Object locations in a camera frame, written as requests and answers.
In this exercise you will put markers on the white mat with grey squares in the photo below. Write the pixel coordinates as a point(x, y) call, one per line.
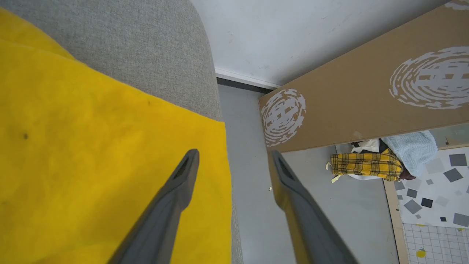
point(436, 190)

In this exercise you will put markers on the white garment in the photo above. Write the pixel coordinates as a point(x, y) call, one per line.
point(366, 146)

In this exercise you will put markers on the white wall baseboard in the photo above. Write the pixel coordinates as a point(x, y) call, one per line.
point(245, 79)

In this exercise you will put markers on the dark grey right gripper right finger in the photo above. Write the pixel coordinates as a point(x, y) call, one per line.
point(307, 231)

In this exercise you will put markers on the yellow black plaid garment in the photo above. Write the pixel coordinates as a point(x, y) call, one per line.
point(366, 165)

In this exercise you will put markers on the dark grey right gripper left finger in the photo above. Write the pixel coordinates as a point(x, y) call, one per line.
point(165, 220)

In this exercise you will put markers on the white grid pattern mat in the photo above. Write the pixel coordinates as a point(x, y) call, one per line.
point(439, 245)

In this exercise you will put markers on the brown board with white prints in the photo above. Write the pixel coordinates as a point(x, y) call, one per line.
point(348, 99)

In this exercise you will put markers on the yellow tiger face t-shirt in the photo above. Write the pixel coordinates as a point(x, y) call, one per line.
point(91, 146)

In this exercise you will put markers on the light blue towel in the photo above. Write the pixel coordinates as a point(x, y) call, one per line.
point(414, 148)

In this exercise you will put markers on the beige wooden floor strip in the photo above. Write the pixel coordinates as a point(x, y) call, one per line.
point(397, 227)

